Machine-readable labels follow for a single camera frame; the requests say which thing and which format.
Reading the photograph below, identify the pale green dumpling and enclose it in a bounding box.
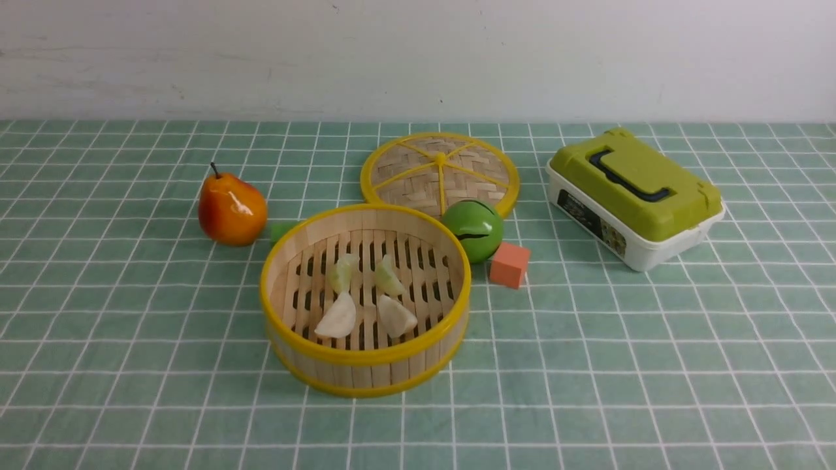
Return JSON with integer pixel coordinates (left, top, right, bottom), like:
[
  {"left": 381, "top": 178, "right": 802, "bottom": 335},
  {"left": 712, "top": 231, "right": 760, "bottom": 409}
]
[
  {"left": 327, "top": 253, "right": 359, "bottom": 295},
  {"left": 374, "top": 253, "right": 408, "bottom": 298}
]

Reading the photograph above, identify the white dumpling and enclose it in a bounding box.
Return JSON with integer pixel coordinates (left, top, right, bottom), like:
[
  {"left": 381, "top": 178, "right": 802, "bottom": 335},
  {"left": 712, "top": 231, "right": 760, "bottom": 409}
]
[
  {"left": 314, "top": 291, "right": 357, "bottom": 338},
  {"left": 377, "top": 294, "right": 417, "bottom": 339}
]

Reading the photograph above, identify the woven bamboo steamer lid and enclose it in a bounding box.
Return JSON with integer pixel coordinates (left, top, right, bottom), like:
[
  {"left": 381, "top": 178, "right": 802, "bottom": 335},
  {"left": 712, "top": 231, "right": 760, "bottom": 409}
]
[{"left": 359, "top": 132, "right": 521, "bottom": 218}]

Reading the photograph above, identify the bamboo steamer tray yellow rim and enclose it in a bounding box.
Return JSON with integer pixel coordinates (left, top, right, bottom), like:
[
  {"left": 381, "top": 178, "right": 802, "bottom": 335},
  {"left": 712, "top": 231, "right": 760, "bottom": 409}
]
[{"left": 260, "top": 204, "right": 472, "bottom": 398}]

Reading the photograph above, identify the green round toy ball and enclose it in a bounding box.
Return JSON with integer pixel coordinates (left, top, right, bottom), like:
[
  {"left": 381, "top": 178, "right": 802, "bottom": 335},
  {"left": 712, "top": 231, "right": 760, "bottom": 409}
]
[{"left": 441, "top": 198, "right": 504, "bottom": 264}]

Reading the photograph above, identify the orange foam cube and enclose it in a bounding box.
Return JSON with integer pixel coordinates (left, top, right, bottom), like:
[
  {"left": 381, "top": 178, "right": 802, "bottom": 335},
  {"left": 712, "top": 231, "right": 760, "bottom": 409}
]
[{"left": 489, "top": 242, "right": 531, "bottom": 290}]

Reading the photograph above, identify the small green block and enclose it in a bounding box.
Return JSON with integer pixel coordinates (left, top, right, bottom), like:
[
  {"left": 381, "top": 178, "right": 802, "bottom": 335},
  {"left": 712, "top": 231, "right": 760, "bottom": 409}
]
[{"left": 270, "top": 221, "right": 298, "bottom": 245}]

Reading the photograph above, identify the orange red toy pear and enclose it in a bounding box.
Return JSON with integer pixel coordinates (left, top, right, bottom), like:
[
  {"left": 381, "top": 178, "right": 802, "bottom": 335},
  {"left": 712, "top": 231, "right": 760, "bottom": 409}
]
[{"left": 198, "top": 163, "right": 268, "bottom": 247}]

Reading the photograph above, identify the green white lidded box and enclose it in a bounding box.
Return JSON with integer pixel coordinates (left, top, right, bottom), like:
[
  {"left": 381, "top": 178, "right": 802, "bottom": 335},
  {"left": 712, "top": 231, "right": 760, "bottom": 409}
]
[{"left": 545, "top": 127, "right": 726, "bottom": 272}]

